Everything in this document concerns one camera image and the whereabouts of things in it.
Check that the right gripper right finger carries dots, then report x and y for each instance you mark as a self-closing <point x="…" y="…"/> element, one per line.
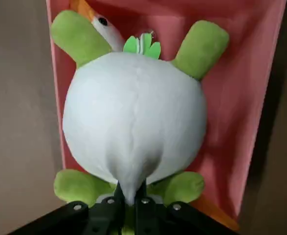
<point x="162" y="220"/>

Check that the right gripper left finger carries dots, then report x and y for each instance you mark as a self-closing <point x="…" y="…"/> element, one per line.
<point x="84" y="220"/>

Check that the white doll with green ears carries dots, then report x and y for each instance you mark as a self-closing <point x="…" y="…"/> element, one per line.
<point x="133" y="117"/>

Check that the white goose doll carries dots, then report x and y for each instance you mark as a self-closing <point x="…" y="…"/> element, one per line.
<point x="106" y="31"/>

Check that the pink plastic box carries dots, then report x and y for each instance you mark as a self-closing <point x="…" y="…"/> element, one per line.
<point x="243" y="98"/>

